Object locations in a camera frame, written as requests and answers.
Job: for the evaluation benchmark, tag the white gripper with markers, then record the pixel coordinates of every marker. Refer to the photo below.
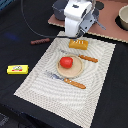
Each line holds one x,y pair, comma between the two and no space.
78,17

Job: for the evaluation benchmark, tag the orange bread loaf toy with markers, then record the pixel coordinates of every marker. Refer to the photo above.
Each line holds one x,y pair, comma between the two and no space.
78,44

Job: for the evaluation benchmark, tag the red tomato toy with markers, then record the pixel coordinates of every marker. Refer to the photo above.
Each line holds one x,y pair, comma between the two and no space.
66,62

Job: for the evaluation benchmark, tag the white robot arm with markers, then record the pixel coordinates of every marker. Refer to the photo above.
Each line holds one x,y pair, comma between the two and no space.
78,17

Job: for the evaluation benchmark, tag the black stove burner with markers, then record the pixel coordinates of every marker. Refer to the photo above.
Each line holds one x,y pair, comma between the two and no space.
99,5

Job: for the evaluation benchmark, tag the dark grey stock pot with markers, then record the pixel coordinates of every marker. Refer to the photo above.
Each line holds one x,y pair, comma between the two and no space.
58,8

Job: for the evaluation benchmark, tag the pink stove board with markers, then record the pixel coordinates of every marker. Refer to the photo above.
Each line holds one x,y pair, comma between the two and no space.
107,18

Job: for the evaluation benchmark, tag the beige bowl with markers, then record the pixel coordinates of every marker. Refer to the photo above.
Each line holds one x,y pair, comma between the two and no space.
123,14

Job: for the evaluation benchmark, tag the round wooden plate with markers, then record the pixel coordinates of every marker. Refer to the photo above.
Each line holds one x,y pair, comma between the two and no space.
76,69

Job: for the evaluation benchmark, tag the beige woven placemat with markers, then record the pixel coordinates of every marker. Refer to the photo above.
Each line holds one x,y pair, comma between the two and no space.
76,98

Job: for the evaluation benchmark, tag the yellow butter box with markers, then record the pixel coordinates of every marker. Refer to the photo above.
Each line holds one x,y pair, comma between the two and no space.
17,69

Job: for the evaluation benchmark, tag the grey pot with handle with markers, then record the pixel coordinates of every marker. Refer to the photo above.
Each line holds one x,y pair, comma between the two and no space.
96,16

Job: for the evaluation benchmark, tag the knife with wooden handle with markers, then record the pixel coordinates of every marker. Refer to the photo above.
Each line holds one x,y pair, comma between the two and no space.
81,56

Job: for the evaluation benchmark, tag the fork with wooden handle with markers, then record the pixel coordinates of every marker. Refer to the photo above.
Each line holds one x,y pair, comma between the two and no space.
66,80

